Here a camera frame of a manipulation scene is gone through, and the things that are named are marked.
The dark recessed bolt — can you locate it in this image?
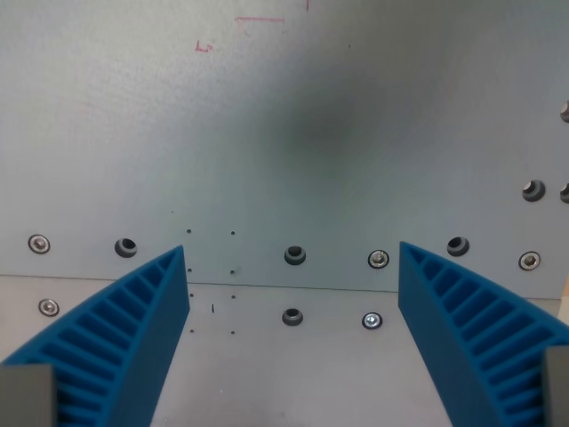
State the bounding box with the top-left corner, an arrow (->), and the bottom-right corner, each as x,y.
284,244 -> 308,267

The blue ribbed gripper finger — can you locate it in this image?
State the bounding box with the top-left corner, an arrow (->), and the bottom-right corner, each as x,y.
0,245 -> 191,427
397,241 -> 569,427

